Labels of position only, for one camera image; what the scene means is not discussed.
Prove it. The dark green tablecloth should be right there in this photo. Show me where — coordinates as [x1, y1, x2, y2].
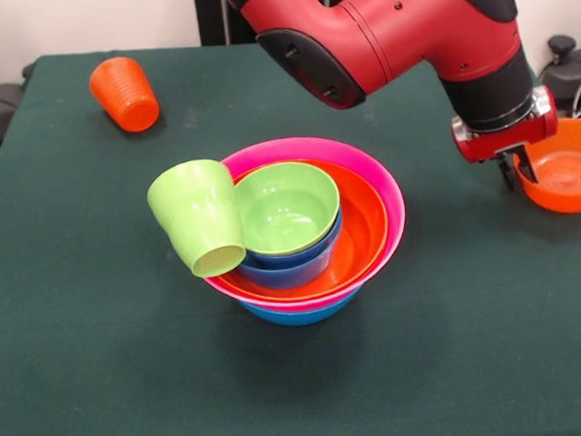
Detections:
[0, 17, 581, 436]

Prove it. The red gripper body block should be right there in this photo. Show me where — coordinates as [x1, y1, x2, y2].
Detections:
[449, 84, 562, 166]

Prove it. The large pink bowl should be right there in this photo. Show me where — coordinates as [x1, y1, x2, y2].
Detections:
[194, 129, 413, 321]

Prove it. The small orange bowl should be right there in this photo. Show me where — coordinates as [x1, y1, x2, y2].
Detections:
[510, 115, 581, 219]

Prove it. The small light blue bowl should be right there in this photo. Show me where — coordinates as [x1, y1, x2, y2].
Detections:
[234, 233, 346, 294]

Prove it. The large orange bowl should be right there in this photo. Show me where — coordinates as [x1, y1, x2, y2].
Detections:
[210, 153, 395, 307]

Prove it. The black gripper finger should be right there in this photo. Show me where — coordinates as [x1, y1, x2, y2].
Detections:
[514, 144, 539, 186]
[495, 154, 522, 193]

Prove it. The small dark blue bowl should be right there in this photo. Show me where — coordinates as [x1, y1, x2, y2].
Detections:
[244, 208, 347, 272]

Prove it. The large blue bowl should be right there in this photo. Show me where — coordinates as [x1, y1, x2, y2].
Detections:
[239, 290, 363, 331]

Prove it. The small green bowl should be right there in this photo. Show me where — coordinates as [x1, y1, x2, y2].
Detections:
[232, 158, 345, 261]

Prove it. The orange cup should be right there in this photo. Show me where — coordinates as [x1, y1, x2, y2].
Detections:
[87, 54, 163, 137]

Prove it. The green cup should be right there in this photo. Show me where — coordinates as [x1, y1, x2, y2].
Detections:
[144, 155, 250, 283]

